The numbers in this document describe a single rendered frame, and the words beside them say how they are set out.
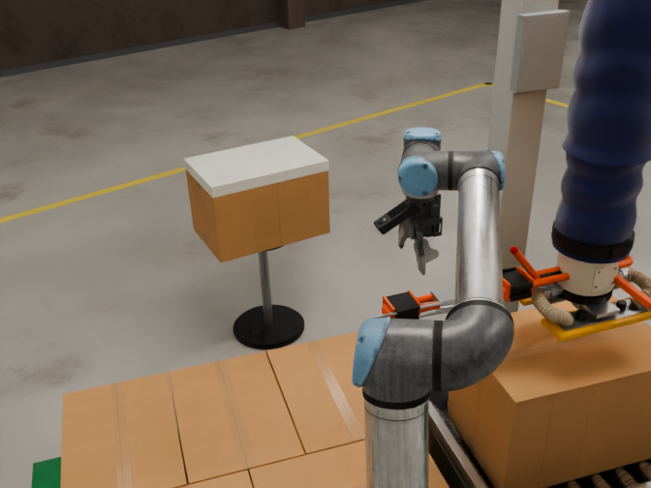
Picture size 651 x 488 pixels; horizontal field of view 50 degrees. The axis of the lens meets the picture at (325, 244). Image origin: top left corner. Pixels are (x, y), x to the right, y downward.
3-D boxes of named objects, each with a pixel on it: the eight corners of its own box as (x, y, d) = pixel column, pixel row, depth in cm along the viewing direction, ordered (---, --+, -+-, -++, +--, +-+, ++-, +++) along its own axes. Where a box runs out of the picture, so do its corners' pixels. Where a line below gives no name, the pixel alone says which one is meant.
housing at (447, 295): (450, 298, 202) (451, 285, 200) (462, 311, 196) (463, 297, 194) (429, 303, 200) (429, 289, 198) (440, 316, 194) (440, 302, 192)
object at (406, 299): (409, 304, 199) (410, 289, 197) (420, 319, 193) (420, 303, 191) (382, 310, 197) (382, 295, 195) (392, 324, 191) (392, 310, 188)
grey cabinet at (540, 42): (552, 84, 286) (562, 9, 271) (560, 88, 281) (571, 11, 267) (509, 90, 281) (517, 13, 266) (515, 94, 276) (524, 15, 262)
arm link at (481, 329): (519, 361, 105) (505, 137, 157) (436, 356, 107) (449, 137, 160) (514, 411, 112) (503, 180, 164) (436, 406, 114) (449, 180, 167)
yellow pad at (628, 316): (635, 300, 216) (638, 287, 214) (658, 318, 208) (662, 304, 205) (540, 322, 207) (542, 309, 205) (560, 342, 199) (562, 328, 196)
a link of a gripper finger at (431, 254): (445, 270, 178) (437, 235, 179) (423, 274, 177) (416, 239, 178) (440, 271, 181) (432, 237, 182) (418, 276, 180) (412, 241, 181)
